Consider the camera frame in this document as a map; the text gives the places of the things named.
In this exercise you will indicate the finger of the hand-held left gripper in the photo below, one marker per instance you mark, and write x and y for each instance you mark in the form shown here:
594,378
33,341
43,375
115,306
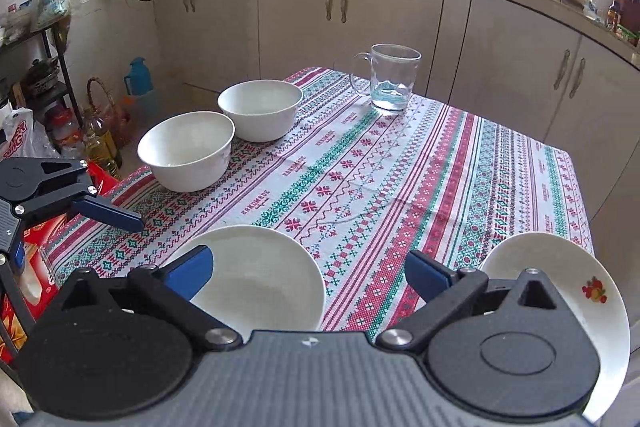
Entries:
117,217
19,259

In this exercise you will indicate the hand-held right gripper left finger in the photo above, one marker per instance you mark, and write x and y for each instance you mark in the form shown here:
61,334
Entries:
187,272

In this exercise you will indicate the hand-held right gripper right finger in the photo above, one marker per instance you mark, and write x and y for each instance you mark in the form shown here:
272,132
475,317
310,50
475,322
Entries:
425,274

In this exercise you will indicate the white bowl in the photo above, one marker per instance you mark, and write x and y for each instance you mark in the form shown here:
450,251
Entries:
260,122
185,167
265,287

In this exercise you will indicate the white fruit-print plate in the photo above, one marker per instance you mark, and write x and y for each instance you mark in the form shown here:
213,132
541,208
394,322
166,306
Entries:
575,267

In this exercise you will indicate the red gift box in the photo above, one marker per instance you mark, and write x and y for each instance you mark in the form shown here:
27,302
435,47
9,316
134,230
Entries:
47,237

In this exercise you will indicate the white red-print plastic bag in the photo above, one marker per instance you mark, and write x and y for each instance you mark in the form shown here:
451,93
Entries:
15,137

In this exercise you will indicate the yellow oil bottle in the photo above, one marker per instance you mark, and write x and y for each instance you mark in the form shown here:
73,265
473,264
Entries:
102,152

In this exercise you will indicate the red-lid jar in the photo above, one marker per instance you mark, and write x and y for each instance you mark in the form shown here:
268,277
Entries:
62,132

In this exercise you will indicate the patterned tablecloth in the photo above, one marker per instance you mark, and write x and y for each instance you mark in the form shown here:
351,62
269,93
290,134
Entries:
400,187

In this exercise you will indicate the wicker basket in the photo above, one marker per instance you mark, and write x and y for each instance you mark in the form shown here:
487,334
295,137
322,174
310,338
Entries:
117,122

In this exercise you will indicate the metal pot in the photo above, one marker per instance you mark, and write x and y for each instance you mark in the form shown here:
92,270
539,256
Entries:
42,74

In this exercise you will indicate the black shelf rack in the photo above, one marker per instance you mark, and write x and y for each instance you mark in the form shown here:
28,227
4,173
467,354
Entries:
57,67

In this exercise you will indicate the blue spray bottle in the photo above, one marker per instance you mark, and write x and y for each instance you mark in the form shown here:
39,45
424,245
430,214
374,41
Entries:
140,82

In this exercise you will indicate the clear glass mug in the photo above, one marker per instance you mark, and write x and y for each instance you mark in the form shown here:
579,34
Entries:
395,97

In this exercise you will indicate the beige kitchen cabinets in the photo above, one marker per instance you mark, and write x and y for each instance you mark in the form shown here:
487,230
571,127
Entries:
390,7

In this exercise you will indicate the knife block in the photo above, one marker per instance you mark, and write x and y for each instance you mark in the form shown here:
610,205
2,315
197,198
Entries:
627,7

